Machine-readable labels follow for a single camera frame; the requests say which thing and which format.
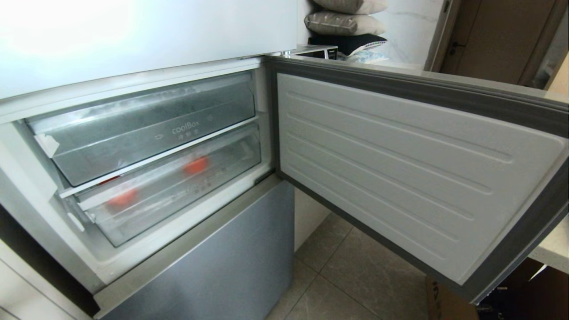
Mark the clear plain fridge drawer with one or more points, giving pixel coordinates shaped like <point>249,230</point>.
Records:
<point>178,186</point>

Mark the open middle fridge door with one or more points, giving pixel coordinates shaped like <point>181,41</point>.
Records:
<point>378,169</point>

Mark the white upper fridge door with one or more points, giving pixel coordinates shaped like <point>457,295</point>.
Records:
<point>133,40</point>

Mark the white side table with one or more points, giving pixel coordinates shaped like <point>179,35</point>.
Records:
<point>318,50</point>

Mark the grey lower fridge door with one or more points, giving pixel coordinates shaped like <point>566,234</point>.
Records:
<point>231,262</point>

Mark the grey striped pillow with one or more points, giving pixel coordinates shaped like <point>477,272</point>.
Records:
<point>342,23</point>
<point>351,5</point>

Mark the clear labelled fridge drawer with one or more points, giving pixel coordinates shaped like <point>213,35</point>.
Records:
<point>146,129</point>

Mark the red tomato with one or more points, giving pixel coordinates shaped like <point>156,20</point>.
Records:
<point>121,198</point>
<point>196,166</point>

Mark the silver grey fridge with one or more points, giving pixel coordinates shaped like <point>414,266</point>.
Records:
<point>186,231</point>

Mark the white countertop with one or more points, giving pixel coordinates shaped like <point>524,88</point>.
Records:
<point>553,244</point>

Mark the brown wooden door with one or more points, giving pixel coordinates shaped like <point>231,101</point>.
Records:
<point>498,40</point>

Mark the cardboard box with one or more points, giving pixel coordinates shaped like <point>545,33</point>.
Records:
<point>446,302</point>

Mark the dark patterned cushion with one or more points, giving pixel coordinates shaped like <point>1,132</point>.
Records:
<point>349,43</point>

